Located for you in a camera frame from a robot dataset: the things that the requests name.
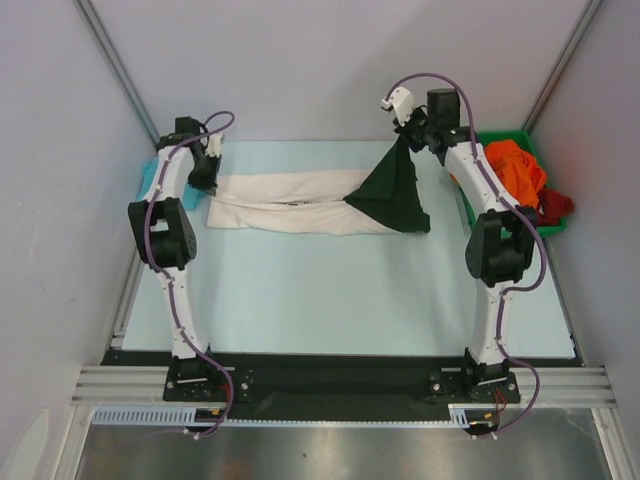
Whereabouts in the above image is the slotted cable duct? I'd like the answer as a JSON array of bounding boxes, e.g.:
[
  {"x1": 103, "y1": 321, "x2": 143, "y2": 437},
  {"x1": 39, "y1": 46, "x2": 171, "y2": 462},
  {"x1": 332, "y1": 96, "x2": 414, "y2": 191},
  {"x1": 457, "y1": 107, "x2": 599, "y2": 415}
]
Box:
[{"x1": 92, "y1": 403, "x2": 501, "y2": 427}]

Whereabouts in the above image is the aluminium corner post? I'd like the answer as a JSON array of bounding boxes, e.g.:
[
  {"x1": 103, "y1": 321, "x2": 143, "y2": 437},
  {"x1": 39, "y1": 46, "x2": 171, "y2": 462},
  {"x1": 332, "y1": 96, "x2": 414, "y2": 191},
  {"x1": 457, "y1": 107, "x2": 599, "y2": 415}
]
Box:
[
  {"x1": 521, "y1": 0, "x2": 607, "y2": 134},
  {"x1": 71, "y1": 0, "x2": 160, "y2": 145}
]

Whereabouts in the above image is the folded teal t-shirt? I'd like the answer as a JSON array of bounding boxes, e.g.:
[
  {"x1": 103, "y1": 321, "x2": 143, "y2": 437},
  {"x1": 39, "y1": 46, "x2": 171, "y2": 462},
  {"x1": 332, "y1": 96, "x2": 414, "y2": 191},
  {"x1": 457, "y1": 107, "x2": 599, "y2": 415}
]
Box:
[{"x1": 136, "y1": 157, "x2": 206, "y2": 211}]

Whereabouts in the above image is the aluminium front rail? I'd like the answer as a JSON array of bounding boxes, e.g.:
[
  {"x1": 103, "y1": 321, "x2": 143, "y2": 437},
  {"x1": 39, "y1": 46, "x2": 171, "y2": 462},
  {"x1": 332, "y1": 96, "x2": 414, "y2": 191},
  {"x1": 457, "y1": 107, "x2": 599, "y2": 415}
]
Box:
[{"x1": 71, "y1": 366, "x2": 617, "y2": 408}]

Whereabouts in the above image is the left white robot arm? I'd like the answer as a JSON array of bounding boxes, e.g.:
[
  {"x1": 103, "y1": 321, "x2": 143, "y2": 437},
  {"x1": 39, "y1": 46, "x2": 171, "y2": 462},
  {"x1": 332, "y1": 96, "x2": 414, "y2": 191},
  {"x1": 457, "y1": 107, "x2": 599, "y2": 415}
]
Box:
[{"x1": 127, "y1": 116, "x2": 221, "y2": 400}]

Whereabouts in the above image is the left aluminium side rail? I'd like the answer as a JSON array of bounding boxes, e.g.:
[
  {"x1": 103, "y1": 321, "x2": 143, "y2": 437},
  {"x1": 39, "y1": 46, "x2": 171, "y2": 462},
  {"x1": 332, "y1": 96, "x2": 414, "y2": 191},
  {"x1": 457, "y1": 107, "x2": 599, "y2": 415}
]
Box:
[{"x1": 107, "y1": 244, "x2": 145, "y2": 350}]

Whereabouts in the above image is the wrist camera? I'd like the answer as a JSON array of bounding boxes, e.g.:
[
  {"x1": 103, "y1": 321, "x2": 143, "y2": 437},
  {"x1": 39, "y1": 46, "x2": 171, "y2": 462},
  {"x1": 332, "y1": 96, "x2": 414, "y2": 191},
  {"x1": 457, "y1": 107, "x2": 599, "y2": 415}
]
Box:
[
  {"x1": 205, "y1": 133, "x2": 224, "y2": 157},
  {"x1": 381, "y1": 86, "x2": 416, "y2": 127}
]

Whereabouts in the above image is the aluminium side rail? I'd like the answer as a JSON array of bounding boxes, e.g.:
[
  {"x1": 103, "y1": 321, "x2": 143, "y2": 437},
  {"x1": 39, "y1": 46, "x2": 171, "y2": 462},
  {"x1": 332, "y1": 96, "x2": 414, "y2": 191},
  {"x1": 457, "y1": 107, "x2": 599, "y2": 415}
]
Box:
[
  {"x1": 107, "y1": 244, "x2": 145, "y2": 350},
  {"x1": 543, "y1": 239, "x2": 585, "y2": 366}
]

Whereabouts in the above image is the green plastic bin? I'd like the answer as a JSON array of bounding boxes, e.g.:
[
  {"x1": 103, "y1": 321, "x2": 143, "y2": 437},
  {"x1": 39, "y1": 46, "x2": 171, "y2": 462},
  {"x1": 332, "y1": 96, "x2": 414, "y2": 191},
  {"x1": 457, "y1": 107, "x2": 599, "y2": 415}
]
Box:
[{"x1": 477, "y1": 130, "x2": 567, "y2": 237}]

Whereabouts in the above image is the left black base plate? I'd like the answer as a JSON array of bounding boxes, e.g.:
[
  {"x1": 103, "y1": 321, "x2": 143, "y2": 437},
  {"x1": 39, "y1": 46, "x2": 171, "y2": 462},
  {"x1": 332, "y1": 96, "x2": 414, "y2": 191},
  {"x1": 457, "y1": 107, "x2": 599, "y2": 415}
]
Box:
[{"x1": 162, "y1": 368, "x2": 254, "y2": 403}]

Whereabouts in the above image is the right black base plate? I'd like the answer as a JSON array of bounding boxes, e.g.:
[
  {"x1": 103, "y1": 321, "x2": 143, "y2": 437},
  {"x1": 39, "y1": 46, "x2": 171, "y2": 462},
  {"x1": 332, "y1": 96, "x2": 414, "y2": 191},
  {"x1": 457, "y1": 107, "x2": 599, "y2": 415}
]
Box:
[{"x1": 428, "y1": 369, "x2": 521, "y2": 405}]

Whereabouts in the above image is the red t-shirt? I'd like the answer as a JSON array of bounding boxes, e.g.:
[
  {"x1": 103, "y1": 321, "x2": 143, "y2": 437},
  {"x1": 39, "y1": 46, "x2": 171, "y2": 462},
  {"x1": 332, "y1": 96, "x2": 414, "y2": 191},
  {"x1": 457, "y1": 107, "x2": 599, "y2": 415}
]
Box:
[{"x1": 537, "y1": 188, "x2": 575, "y2": 227}]

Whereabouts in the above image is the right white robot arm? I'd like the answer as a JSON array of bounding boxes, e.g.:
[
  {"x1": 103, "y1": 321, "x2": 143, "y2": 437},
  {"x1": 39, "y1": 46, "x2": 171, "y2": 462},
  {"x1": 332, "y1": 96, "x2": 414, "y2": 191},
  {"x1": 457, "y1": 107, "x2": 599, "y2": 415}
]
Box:
[{"x1": 384, "y1": 87, "x2": 539, "y2": 401}]

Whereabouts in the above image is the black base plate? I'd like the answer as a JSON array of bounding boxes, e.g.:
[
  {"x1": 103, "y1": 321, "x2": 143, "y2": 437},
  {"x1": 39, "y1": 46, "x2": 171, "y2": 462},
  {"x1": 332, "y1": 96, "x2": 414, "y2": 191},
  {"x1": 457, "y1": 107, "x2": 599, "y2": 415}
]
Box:
[
  {"x1": 162, "y1": 368, "x2": 254, "y2": 403},
  {"x1": 428, "y1": 369, "x2": 521, "y2": 405}
]

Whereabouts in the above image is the orange t-shirt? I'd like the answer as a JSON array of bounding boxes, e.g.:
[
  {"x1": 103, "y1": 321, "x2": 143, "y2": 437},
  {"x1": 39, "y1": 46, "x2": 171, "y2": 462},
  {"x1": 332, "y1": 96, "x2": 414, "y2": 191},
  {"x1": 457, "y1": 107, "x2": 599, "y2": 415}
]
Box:
[{"x1": 449, "y1": 140, "x2": 549, "y2": 207}]

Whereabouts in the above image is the right aluminium side rail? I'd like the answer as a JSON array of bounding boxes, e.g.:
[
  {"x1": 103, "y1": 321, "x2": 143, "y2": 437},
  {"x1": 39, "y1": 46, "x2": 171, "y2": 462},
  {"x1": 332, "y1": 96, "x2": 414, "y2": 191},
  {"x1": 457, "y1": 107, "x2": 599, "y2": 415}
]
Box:
[{"x1": 543, "y1": 239, "x2": 585, "y2": 366}]

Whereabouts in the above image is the white and green t-shirt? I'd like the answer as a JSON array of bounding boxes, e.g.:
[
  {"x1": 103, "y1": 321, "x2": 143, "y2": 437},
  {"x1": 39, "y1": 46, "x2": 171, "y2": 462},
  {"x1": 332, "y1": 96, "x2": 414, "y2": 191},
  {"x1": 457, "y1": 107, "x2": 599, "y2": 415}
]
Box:
[{"x1": 206, "y1": 139, "x2": 431, "y2": 236}]

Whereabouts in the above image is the right aluminium corner post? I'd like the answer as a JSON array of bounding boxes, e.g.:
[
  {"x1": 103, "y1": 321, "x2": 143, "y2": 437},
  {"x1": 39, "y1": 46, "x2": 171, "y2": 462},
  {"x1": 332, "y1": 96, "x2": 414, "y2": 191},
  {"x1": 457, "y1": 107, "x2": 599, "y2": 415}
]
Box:
[{"x1": 521, "y1": 0, "x2": 607, "y2": 134}]

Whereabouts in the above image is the left aluminium corner post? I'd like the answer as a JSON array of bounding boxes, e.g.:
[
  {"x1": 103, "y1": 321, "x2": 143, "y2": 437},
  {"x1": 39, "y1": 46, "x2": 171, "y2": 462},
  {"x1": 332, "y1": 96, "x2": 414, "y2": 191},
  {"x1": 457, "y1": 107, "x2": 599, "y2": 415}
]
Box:
[{"x1": 71, "y1": 0, "x2": 160, "y2": 145}]

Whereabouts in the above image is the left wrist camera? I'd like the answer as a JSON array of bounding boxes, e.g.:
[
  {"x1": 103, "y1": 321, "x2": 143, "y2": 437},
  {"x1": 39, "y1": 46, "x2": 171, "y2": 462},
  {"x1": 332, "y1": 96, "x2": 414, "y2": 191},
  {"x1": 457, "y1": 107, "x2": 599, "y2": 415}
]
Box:
[{"x1": 205, "y1": 133, "x2": 224, "y2": 157}]

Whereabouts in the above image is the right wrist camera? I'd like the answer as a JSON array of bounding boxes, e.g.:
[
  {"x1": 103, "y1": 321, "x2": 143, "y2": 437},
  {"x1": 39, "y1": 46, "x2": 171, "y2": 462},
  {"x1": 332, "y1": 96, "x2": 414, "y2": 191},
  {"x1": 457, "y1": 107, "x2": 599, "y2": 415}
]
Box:
[{"x1": 381, "y1": 86, "x2": 416, "y2": 127}]

